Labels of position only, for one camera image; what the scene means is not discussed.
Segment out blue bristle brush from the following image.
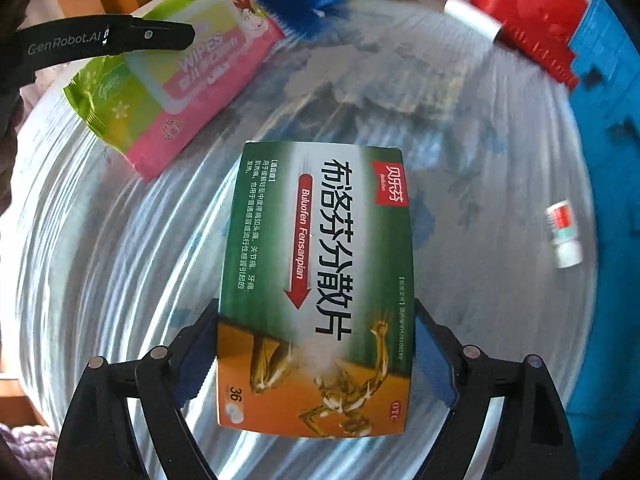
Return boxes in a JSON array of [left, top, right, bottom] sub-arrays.
[[240, 0, 351, 41]]

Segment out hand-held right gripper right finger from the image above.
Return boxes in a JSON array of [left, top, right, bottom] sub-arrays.
[[412, 297, 581, 480]]

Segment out green and orange medicine box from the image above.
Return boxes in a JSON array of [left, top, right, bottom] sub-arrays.
[[215, 141, 416, 440]]

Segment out blue plastic tray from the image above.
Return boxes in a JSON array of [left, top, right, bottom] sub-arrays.
[[565, 0, 640, 461]]

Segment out small white red-label bottle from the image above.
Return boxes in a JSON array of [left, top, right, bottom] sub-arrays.
[[545, 201, 585, 268]]

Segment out white patterned desktop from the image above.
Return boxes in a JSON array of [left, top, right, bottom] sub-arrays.
[[0, 0, 601, 480]]

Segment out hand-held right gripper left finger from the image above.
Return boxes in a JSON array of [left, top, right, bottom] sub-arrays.
[[52, 297, 221, 480]]

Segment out red suitcase-shaped case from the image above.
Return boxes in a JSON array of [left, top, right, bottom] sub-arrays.
[[470, 0, 596, 83]]

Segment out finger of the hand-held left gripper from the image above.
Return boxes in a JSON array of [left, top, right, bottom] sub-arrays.
[[107, 16, 197, 55]]

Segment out green and pink wipes pack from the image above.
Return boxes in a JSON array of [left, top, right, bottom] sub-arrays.
[[62, 0, 286, 181]]

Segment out purple knitted cloth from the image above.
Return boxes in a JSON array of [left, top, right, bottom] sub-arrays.
[[0, 422, 51, 480]]

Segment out white paper roll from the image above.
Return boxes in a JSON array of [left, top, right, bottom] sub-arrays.
[[444, 0, 506, 43]]

